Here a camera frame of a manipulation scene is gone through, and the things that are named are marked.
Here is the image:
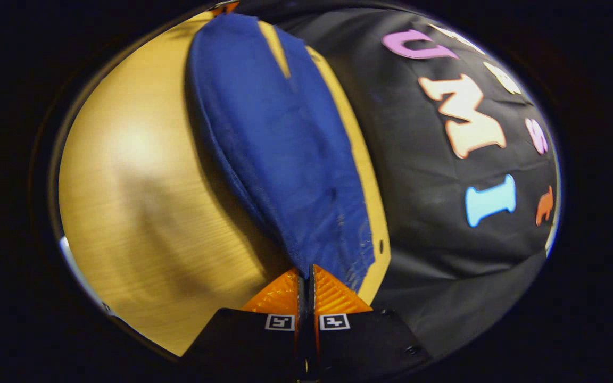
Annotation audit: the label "black backdrop cloth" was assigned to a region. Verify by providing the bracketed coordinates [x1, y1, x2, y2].
[235, 3, 560, 360]

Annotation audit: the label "blue denim jeans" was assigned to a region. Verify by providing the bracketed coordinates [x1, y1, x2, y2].
[186, 13, 377, 294]

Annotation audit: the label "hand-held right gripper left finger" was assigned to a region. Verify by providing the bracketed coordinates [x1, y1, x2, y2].
[180, 268, 307, 383]

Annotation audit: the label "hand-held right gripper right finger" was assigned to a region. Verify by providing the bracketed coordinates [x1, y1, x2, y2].
[308, 264, 434, 383]

